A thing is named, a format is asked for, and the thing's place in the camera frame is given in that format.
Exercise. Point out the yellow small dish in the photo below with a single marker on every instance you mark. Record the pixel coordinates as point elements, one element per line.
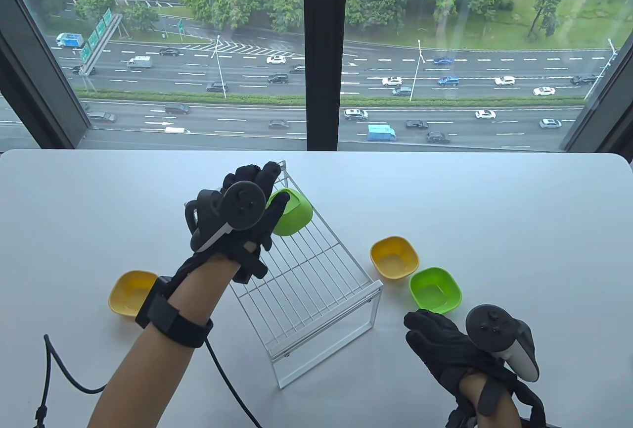
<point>126,294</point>
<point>394,260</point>

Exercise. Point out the black left wrist camera band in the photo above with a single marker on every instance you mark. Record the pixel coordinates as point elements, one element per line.
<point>168,316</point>

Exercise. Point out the black left wrist sensor box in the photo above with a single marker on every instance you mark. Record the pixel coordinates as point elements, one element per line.
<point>249,264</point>

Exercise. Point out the person's left forearm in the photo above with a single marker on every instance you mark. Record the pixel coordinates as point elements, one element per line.
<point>148,373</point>

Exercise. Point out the person's right hand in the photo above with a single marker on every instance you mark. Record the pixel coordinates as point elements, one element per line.
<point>440,349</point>

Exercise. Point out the black window frame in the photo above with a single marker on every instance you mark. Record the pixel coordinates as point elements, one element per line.
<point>324,52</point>

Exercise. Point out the black right hand controller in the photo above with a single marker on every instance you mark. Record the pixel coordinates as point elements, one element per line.
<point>487,326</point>

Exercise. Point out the green small dish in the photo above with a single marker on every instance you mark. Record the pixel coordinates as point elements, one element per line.
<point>294,217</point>
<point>435,289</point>

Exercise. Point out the person's right forearm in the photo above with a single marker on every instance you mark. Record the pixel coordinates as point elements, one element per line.
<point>470,391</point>

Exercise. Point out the person's left hand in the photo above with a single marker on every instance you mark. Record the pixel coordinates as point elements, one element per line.
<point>279,208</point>

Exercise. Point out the black left hand controller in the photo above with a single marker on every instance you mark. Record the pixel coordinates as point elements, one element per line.
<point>245,205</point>

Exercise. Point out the black hand controller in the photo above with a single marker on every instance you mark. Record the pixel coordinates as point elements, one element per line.
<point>487,326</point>
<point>245,205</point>

